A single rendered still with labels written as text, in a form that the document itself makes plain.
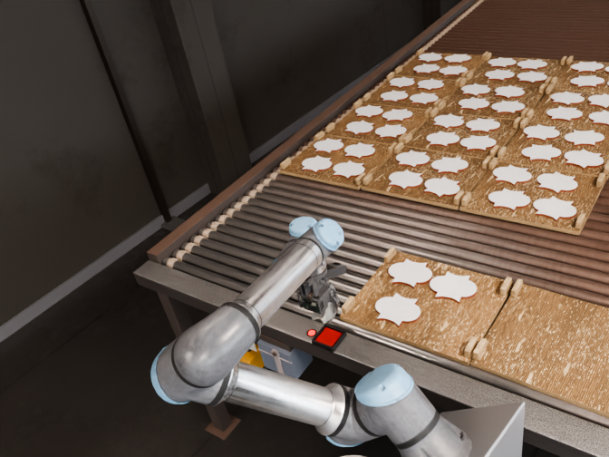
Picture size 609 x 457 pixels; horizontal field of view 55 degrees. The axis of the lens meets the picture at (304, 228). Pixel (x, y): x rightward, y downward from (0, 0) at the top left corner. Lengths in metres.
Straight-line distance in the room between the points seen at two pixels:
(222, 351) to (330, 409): 0.34
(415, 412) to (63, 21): 3.01
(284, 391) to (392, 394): 0.22
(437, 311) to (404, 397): 0.57
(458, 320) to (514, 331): 0.15
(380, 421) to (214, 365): 0.39
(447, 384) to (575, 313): 0.43
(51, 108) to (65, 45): 0.36
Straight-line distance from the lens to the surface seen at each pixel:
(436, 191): 2.28
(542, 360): 1.67
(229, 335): 1.09
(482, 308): 1.79
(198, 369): 1.10
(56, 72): 3.69
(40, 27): 3.64
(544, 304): 1.82
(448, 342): 1.70
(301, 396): 1.29
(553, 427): 1.58
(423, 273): 1.90
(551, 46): 3.64
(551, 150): 2.53
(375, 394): 1.25
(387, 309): 1.79
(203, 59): 4.02
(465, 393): 1.62
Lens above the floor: 2.18
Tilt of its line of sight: 35 degrees down
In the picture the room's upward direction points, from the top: 12 degrees counter-clockwise
